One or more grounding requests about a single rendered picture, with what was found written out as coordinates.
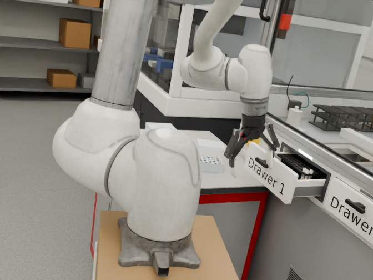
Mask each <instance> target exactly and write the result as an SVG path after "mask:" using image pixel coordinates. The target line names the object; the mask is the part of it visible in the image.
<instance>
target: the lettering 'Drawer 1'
mask: <svg viewBox="0 0 373 280"><path fill-rule="evenodd" d="M251 159H252V158H251V157H250V160H251ZM252 160H253V159H252ZM249 164H250V161H249ZM253 165H254V161H253ZM253 165H252V167H253ZM248 166H249V165H248ZM249 167H250V168H252V167H251V166H249ZM258 168H260V167H258ZM258 171H260V172H261V168H260V170H257V174H259V175H260V173H258ZM264 175H266V172H264ZM264 175H263V172H262V178H263V176H264ZM267 176H268V174H267V175H266V177H265V178H264V179H265V180H266V178H267ZM270 177H271V176H269V178H270ZM269 178H268V183H269V180H270V179H269ZM270 181H271V182H272V181H273V179H272V177H271V180H270ZM269 184H270V185H271V183H269ZM281 184H282V185H283V187H284V184H283V183H281ZM283 187H282V190H281V191H279V192H280V193H281V194H282V191H283ZM282 195H283V194H282Z"/></svg>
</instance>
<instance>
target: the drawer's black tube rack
mask: <svg viewBox="0 0 373 280"><path fill-rule="evenodd" d="M282 155H283V156H285V157H286V158H287V159H289V160H291V161H292V162H293V163H291V164H296V165H298V166H299V167H300V168H302V169H303V168H306V169H307V170H309V171H310V169H312V170H313V173H312V174H310V176H311V179H326V177H327V174H326V173H324V172H323V171H321V170H319V169H318V168H316V167H315V166H313V165H312V164H311V163H309V162H308V161H306V160H304V159H303V158H301V157H300V156H298V155H297V154H282ZM281 162H282V163H283V164H284V165H286V166H288V167H289V168H290V169H292V170H293V171H294V172H296V173H297V174H298V180H302V179H301V175H302V173H301V172H299V171H298V170H297V169H295V168H294V167H292V166H291V165H289V164H288V163H286V162H285V161H283V159H281Z"/></svg>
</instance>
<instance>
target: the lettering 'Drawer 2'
mask: <svg viewBox="0 0 373 280"><path fill-rule="evenodd" d="M334 198H335V199H336V200H337V206H336V207H334V206H332V203H333V200H334ZM338 205H339V201H338V199H337V198H336V197H334V196H333V198H332V202H331V206H332V207H333V208H337V207H338ZM341 207H344V206H342V204H341V206H340V209H339V212H340V210H341ZM344 208H345V207H344ZM346 210H348V209H347V208H346ZM348 211H349V210H348ZM345 213H347V212H344V216H345ZM347 214H348V216H345V217H346V218H348V219H349V215H350V211H349V213H347ZM353 218H354V214H353V213H352V223H353V222H354V220H355V219H356V225H358V224H359V222H360V221H361V219H359V221H358V222H357V216H356V217H355V218H354V220H353ZM364 223H366V222H362V224H361V228H362V230H363V231H364V232H367V231H365V230H364V229H363V227H362V226H364V227H365V228H367V229H368V227H369V226H368V224H367V223H366V224H367V227H366V226H365V225H363V224H364ZM372 230H373V227H371V229H370V232H369V235H370V234H371V231H372Z"/></svg>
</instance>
